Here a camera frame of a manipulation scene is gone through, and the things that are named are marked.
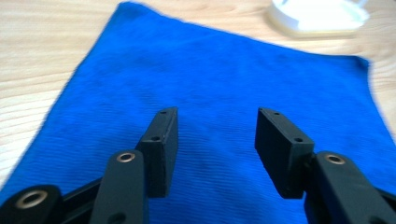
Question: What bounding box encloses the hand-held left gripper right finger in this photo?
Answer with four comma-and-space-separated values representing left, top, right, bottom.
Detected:
254, 106, 316, 200

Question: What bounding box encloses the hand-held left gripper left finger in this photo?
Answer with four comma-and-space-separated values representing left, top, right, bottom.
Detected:
134, 106, 179, 199

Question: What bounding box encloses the blue cloth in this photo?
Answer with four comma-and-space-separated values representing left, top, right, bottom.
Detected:
0, 1, 396, 224

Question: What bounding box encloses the white dish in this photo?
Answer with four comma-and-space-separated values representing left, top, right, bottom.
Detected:
266, 0, 372, 39

